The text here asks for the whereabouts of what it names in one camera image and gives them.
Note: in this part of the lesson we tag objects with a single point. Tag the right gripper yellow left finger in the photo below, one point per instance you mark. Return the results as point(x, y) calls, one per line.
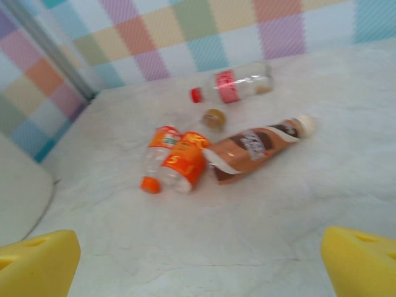
point(37, 266)

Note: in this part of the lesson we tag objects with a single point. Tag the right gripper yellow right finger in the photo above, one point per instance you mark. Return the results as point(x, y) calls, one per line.
point(362, 266)

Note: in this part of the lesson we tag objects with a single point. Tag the copper brown coffee bottle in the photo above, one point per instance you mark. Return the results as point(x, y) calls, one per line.
point(247, 151)

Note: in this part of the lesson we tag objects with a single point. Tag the clear bottle orange cap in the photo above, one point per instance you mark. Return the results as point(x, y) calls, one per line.
point(162, 139)

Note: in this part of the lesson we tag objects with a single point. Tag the orange label bottle gold cap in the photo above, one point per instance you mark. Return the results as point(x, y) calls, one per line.
point(184, 157)

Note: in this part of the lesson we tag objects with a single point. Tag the clear bottle red label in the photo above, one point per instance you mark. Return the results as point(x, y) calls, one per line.
point(229, 85)

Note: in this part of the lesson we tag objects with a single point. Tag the aluminium frame post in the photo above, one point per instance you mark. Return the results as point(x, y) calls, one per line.
point(55, 52)

